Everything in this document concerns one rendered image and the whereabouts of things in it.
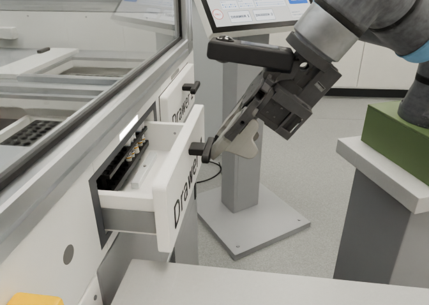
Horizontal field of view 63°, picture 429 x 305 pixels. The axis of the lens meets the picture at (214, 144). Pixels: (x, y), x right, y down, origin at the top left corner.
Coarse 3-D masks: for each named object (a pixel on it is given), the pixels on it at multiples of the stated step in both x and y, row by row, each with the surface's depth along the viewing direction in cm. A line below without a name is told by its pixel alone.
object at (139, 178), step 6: (150, 156) 65; (156, 156) 67; (144, 162) 63; (150, 162) 63; (144, 168) 61; (150, 168) 63; (138, 174) 60; (144, 174) 60; (132, 180) 58; (138, 180) 58; (132, 186) 58; (138, 186) 57
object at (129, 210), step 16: (160, 128) 68; (176, 128) 67; (160, 144) 69; (144, 160) 66; (160, 160) 66; (128, 176) 61; (112, 192) 47; (128, 192) 47; (144, 192) 57; (112, 208) 47; (128, 208) 47; (144, 208) 46; (112, 224) 48; (128, 224) 48; (144, 224) 47
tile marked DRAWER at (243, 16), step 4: (228, 12) 126; (232, 12) 127; (236, 12) 128; (240, 12) 128; (244, 12) 129; (248, 12) 130; (232, 16) 126; (236, 16) 127; (240, 16) 128; (244, 16) 129; (248, 16) 129; (232, 20) 126; (236, 20) 127; (240, 20) 127; (244, 20) 128; (248, 20) 129; (252, 20) 130
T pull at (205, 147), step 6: (210, 138) 57; (192, 144) 56; (198, 144) 56; (204, 144) 56; (210, 144) 55; (192, 150) 54; (198, 150) 54; (204, 150) 54; (210, 150) 54; (204, 156) 52; (210, 156) 53; (204, 162) 52
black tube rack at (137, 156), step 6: (144, 144) 65; (144, 150) 64; (138, 156) 61; (126, 162) 59; (132, 162) 59; (120, 168) 57; (126, 168) 57; (132, 168) 58; (114, 174) 55; (120, 174) 56; (126, 174) 56; (96, 180) 54; (102, 180) 51; (108, 180) 54; (114, 180) 55; (120, 180) 54; (102, 186) 52; (108, 186) 52; (114, 186) 52; (120, 186) 54
